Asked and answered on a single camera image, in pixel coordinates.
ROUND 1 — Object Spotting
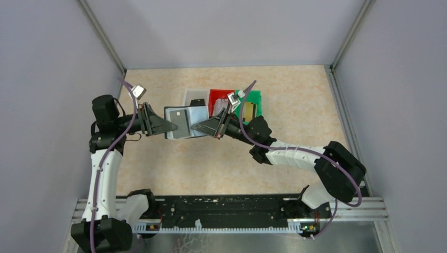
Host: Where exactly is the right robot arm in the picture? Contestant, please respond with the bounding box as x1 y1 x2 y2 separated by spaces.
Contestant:
192 110 366 209

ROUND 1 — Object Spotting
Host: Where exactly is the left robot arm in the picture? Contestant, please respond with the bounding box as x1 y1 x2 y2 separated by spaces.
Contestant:
71 95 178 252

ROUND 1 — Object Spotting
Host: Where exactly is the silver VIP card stack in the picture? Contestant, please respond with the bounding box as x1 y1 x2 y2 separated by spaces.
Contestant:
212 99 230 116

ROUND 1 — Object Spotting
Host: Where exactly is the gold VIP card stack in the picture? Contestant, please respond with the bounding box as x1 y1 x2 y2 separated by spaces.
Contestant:
242 102 257 122

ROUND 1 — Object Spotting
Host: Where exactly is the red plastic bin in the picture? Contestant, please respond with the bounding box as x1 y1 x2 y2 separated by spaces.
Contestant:
208 89 235 117

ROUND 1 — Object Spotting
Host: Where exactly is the green plastic bin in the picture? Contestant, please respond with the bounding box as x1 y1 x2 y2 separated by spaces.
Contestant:
235 90 262 125

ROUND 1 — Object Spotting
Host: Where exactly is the white plastic bin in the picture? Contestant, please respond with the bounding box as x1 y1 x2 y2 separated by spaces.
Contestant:
182 88 210 106

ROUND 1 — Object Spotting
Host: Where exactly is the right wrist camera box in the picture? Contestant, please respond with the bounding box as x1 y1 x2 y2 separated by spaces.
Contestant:
227 90 245 113

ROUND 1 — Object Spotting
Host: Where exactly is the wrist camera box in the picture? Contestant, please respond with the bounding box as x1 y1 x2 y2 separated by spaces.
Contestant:
227 90 245 113
131 84 147 103

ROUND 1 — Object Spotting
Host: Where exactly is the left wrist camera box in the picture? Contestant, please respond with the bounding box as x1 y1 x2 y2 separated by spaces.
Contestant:
131 84 147 103

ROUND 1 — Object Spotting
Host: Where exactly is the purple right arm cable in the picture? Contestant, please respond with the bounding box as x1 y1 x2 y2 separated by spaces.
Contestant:
238 80 364 208

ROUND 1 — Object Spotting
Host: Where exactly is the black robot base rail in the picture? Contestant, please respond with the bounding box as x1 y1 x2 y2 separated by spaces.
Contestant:
104 193 333 235

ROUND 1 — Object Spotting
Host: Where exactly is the grey aluminium frame rail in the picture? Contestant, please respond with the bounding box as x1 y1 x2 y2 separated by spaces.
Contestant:
324 0 401 252

